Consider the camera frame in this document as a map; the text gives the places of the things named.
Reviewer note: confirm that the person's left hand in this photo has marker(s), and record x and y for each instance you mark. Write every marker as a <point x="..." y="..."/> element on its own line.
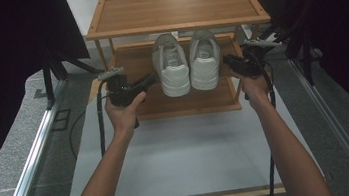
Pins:
<point x="124" y="116"/>

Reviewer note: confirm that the black tripod stand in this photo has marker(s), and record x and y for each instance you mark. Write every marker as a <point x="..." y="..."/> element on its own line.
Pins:
<point x="307" y="61"/>
<point x="47" y="80"/>

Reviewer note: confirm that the three-tier wooden shoe rack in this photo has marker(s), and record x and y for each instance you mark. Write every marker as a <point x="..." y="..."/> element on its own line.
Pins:
<point x="171" y="9"/>

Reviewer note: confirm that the white leather sneaker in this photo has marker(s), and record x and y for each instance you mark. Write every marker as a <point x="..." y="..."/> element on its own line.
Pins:
<point x="173" y="74"/>
<point x="205" y="70"/>

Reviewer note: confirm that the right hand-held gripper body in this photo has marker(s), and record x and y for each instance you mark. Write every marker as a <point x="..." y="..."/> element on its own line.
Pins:
<point x="252" y="61"/>

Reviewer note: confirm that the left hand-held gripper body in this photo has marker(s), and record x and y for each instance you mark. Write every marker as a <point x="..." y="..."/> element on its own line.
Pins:
<point x="117" y="90"/>

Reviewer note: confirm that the person's right hand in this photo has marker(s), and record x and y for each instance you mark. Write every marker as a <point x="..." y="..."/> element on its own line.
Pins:
<point x="255" y="89"/>

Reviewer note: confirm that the aluminium floor rail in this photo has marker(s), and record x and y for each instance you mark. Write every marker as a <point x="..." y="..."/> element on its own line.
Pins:
<point x="333" y="125"/>
<point x="27" y="173"/>

